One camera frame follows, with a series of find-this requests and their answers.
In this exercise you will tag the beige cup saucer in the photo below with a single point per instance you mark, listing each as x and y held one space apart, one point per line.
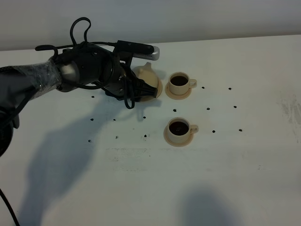
174 96
175 140

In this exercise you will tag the beige ceramic teapot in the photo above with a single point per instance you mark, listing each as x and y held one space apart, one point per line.
147 74

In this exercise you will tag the beige near teacup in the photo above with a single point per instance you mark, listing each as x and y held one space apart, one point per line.
180 126

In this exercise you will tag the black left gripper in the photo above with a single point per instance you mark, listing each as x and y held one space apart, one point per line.
121 83

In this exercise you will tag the beige far teacup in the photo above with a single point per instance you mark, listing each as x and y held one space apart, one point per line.
180 82

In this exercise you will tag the beige near cup saucer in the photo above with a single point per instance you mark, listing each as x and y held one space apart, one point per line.
175 140

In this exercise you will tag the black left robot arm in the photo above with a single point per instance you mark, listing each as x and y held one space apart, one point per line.
87 66

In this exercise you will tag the beige far cup saucer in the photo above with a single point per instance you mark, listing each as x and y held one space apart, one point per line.
174 96

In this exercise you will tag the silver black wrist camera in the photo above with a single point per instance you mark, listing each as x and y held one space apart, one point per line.
128 50

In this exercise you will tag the beige teapot saucer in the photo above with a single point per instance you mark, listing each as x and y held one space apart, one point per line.
159 88

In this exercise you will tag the beige teacup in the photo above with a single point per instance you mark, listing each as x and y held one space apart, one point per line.
180 82
180 126

